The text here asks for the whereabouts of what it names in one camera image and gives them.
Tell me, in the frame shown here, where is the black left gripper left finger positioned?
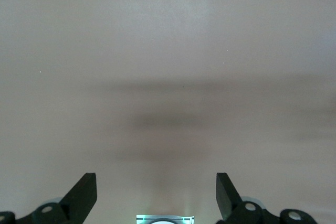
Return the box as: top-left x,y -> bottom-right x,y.
0,172 -> 98,224

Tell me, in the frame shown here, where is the brown paper table cover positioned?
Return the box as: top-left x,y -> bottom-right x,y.
0,0 -> 336,224

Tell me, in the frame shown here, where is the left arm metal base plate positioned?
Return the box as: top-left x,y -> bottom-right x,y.
135,214 -> 195,224

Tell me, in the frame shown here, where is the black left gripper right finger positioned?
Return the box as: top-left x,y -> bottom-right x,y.
216,172 -> 319,224

